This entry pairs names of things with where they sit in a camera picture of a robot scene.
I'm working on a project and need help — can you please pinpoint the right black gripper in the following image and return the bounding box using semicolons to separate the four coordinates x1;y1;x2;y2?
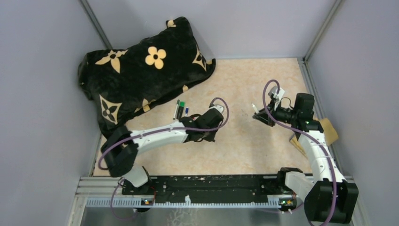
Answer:
254;98;299;127

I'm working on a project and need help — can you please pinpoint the white green-tip pen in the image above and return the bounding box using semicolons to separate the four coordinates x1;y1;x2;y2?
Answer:
173;99;180;120

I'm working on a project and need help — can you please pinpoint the black green highlighter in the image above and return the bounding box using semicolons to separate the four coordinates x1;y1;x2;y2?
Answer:
176;101;185;120

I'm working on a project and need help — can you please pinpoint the white light-blue pen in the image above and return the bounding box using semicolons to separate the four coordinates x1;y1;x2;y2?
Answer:
252;103;259;114

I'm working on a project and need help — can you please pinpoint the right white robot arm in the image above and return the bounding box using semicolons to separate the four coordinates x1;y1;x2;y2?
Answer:
253;92;359;224

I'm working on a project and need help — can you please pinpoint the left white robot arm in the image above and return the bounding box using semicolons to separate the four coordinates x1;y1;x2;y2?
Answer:
100;105;227;195

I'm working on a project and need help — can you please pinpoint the black floral plush blanket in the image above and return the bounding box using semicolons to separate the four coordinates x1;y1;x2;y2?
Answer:
77;16;216;137

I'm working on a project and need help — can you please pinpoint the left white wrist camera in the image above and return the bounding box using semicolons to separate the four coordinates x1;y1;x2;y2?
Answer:
209;104;224;114

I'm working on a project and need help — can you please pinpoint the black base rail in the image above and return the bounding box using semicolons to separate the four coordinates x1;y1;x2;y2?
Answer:
122;174;298;207

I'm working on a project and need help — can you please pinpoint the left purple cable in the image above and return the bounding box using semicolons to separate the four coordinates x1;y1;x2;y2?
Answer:
98;97;230;222

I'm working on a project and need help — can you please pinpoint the grey cable duct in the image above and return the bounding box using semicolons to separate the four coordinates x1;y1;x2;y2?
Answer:
86;197;281;209

